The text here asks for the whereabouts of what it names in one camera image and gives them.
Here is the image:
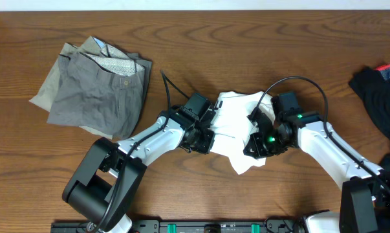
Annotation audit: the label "white t-shirt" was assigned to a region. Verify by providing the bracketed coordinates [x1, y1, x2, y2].
[210, 91, 275, 175]

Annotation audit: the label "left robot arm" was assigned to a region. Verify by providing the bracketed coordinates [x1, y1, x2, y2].
[62, 93, 218, 232]

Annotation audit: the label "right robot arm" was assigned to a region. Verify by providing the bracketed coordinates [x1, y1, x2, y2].
[243, 93, 390, 233]

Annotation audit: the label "grey folded shorts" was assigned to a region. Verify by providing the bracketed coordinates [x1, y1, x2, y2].
[47, 37, 152, 139]

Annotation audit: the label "black garment with red trim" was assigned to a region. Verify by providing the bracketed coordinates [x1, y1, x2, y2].
[349, 64, 390, 170]

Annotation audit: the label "beige folded garment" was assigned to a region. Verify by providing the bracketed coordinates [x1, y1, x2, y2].
[29, 43, 113, 139]

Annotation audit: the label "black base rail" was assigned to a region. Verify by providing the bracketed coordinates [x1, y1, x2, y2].
[50, 218, 312, 233]

